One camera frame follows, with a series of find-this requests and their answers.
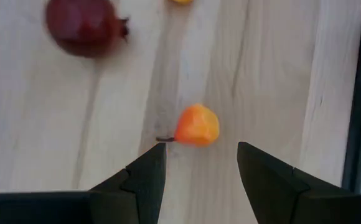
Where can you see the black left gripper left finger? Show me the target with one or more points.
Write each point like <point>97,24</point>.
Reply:
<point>137,193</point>

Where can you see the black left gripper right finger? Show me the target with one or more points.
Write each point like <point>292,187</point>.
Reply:
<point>270,186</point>

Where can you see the small orange yellow pear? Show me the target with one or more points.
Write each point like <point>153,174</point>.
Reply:
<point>182,1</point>
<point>197,126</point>

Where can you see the dark red pomegranate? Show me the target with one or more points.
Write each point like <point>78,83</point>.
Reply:
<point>84,28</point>

